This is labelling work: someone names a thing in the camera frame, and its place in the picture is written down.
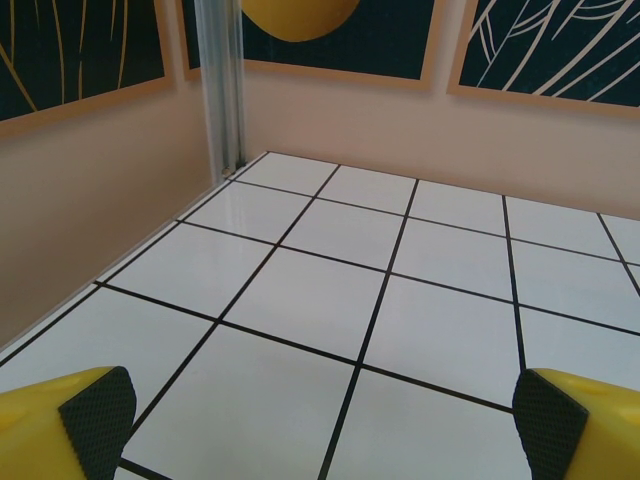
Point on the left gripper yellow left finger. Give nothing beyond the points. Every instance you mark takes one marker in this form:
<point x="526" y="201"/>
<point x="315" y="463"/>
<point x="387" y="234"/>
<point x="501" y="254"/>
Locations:
<point x="60" y="430"/>

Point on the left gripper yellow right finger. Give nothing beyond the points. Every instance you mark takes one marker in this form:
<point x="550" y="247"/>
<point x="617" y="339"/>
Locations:
<point x="585" y="430"/>

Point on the wall panel with gold lines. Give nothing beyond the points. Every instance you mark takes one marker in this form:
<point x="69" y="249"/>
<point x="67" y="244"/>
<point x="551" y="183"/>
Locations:
<point x="75" y="45"/>

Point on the wall panel with leaf outlines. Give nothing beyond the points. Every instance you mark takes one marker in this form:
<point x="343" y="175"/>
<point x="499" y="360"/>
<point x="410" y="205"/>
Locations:
<point x="550" y="45"/>

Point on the aluminium corner post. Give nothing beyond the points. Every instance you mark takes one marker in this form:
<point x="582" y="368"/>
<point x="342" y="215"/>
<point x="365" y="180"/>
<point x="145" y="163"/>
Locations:
<point x="222" y="75"/>

